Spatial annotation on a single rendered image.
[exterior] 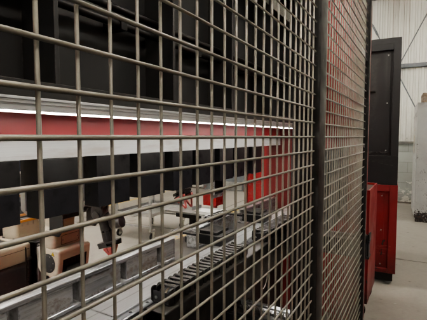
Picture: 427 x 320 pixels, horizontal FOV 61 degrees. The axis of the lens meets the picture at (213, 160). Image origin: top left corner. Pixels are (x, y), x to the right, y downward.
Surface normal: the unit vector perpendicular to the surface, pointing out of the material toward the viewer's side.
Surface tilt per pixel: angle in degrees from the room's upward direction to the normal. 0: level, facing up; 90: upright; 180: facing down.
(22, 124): 90
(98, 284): 90
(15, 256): 90
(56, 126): 90
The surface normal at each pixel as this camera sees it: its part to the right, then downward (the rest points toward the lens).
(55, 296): 0.87, 0.04
